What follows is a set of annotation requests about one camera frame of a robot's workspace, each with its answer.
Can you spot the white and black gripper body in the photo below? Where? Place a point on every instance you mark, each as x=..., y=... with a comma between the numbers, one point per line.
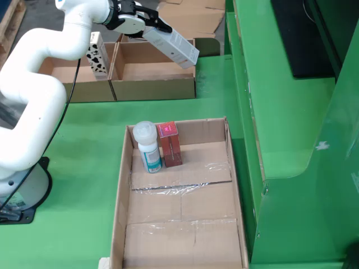
x=130, y=24

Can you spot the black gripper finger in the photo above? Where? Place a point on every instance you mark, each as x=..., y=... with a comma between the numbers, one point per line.
x=154, y=20
x=134, y=36

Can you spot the tall white carton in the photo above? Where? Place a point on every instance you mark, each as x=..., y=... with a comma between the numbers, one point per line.
x=174, y=46

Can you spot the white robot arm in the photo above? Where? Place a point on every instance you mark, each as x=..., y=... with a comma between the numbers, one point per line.
x=33, y=117

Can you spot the flattened cardboard sheet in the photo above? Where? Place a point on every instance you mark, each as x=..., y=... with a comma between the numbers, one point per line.
x=202, y=4
x=196, y=22

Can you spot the open cardboard box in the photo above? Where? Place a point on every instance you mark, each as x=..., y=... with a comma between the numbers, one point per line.
x=154, y=89
x=84, y=92

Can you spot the dark red box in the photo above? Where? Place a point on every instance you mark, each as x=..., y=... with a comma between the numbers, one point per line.
x=171, y=148

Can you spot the shallow cardboard tray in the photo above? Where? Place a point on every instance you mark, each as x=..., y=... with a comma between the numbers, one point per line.
x=182, y=243

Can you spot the cow print carton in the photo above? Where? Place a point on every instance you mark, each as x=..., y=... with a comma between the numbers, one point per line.
x=98, y=61

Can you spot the white bottle teal label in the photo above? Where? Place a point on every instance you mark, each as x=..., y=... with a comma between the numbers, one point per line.
x=148, y=145

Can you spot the wooden pallet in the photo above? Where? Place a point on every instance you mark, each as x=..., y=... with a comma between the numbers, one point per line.
x=12, y=16

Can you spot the green metal machine housing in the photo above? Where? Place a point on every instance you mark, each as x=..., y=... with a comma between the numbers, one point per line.
x=294, y=126

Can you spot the white paper label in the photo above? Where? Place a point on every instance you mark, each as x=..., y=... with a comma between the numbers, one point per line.
x=103, y=263

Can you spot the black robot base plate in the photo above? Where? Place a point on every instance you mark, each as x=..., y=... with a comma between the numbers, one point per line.
x=29, y=214

